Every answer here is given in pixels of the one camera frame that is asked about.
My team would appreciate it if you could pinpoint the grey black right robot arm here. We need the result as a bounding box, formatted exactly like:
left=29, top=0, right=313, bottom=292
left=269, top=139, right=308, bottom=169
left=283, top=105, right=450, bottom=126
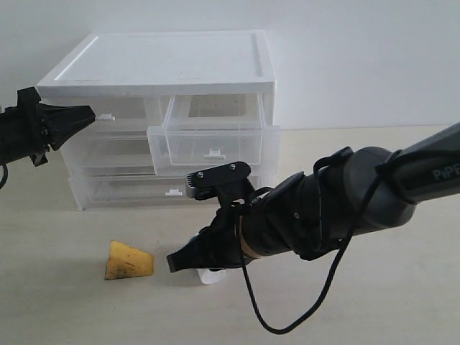
left=167, top=125, right=459, bottom=272

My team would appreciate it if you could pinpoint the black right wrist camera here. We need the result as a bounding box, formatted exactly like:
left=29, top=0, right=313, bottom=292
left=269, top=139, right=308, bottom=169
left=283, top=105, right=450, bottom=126
left=185, top=161, right=255, bottom=208

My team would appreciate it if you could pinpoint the yellow cheese wedge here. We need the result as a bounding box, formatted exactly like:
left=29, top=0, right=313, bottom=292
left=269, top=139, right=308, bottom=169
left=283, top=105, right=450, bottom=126
left=104, top=241, right=155, bottom=280

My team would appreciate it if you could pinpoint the black right camera cable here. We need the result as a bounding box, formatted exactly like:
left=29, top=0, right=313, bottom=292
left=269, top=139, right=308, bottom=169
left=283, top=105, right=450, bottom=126
left=236, top=145, right=407, bottom=323

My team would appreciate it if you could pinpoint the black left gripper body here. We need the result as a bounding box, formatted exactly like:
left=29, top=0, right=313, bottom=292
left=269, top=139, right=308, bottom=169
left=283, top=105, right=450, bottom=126
left=1, top=87, right=50, bottom=167

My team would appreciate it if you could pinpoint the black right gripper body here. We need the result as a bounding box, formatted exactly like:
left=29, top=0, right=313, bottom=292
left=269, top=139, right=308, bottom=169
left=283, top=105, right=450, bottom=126
left=201, top=185, right=309, bottom=268

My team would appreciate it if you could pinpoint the white translucent plastic drawer cabinet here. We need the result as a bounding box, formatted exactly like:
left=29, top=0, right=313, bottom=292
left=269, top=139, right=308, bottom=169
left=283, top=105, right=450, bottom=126
left=37, top=30, right=277, bottom=188

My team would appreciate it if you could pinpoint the white bottle with teal label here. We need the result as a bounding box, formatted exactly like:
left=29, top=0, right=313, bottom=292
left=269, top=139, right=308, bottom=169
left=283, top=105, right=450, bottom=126
left=196, top=269, right=226, bottom=285

